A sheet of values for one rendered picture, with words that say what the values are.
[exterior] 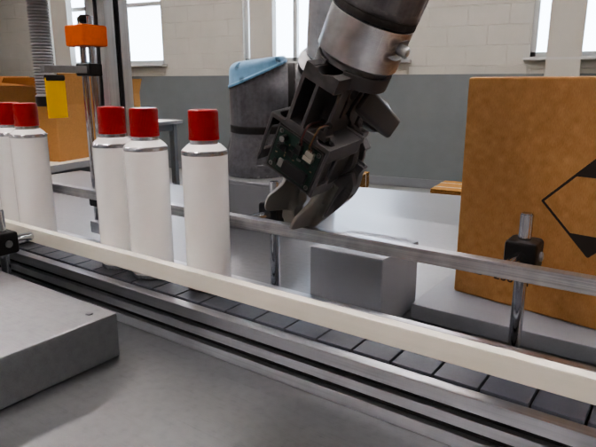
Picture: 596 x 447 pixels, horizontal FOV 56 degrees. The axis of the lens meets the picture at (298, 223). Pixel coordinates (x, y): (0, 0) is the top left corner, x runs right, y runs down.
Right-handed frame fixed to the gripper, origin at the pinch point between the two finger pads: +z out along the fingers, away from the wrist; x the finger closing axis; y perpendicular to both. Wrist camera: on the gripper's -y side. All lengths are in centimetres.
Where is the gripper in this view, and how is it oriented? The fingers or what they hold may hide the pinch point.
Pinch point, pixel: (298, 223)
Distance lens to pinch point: 63.5
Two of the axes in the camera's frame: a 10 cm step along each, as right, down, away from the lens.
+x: 7.4, 5.7, -3.5
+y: -5.9, 3.1, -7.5
